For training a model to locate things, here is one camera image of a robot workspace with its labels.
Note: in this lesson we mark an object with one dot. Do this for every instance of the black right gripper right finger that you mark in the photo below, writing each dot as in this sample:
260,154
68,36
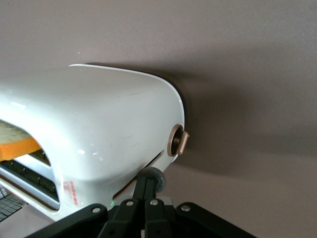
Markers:
158,220

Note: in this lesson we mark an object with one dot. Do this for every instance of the brown table cover mat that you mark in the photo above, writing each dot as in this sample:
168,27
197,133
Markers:
235,49

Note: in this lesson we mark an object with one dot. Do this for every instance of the white two-slot toaster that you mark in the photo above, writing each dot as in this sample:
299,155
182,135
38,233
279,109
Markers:
99,111

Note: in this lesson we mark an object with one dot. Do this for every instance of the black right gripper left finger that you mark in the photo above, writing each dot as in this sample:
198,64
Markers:
119,220

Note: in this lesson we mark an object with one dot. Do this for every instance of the grey toaster lever knob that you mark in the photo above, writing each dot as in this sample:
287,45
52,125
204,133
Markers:
160,179

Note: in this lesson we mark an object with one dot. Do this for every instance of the bronze toaster dial knob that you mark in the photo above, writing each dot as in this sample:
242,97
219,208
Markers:
182,143

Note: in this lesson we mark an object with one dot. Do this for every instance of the toast slice with orange crust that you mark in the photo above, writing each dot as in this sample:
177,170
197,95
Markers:
17,148

